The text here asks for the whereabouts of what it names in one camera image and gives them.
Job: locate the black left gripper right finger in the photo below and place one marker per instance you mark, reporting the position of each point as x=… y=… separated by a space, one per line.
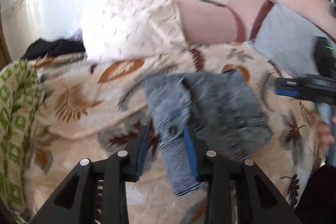
x=257 y=198

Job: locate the blue denim pants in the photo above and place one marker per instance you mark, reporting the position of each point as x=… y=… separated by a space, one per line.
x=221 y=109

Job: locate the dark red sleeve forearm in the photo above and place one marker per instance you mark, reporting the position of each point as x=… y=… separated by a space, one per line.
x=317 y=203

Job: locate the light blue pillow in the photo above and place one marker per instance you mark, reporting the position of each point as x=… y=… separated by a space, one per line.
x=288 y=39

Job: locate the cream leaf pattern blanket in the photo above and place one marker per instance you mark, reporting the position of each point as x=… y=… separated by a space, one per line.
x=92 y=110

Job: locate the pink upholstered headboard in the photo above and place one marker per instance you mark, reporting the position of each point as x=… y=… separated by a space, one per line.
x=205 y=23

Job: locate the black cloth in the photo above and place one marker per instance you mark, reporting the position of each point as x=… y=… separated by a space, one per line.
x=42 y=48

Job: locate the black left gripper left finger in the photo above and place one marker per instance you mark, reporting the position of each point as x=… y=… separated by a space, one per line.
x=95 y=191

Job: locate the person's right hand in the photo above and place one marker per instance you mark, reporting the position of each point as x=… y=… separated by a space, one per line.
x=325 y=137

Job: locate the green white patterned quilt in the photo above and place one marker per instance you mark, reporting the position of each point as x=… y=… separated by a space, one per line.
x=19 y=100

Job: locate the cream floral pillow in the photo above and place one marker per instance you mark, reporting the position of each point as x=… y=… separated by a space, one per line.
x=133 y=29

